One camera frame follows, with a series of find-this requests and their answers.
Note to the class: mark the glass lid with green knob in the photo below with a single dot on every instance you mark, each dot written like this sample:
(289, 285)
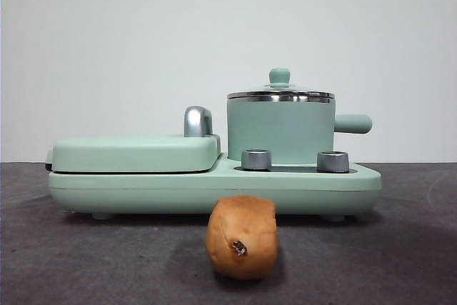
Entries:
(279, 76)

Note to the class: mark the brown potato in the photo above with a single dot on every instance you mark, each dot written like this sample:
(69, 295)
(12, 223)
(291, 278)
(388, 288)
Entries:
(242, 226)

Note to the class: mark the silver control knob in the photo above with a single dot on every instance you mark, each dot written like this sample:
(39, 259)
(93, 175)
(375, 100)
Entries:
(332, 162)
(256, 160)

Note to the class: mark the mint green breakfast machine base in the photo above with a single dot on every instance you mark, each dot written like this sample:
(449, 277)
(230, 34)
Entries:
(143, 190)

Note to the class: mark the mint green griddle cover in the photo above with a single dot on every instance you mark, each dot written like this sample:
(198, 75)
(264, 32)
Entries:
(125, 153)

